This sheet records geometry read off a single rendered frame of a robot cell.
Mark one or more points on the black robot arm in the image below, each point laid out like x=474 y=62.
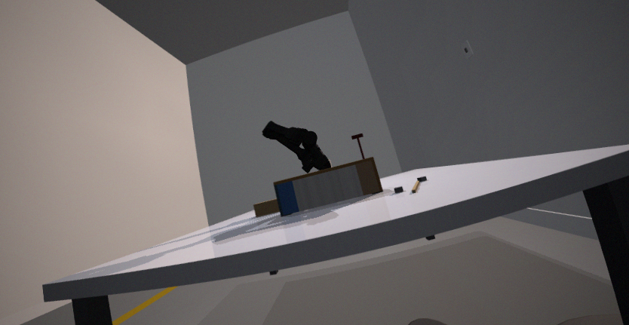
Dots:
x=292 y=138

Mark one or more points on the tan rectangular block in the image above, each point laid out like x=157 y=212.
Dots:
x=266 y=207

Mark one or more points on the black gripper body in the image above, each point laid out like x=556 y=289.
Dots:
x=318 y=156

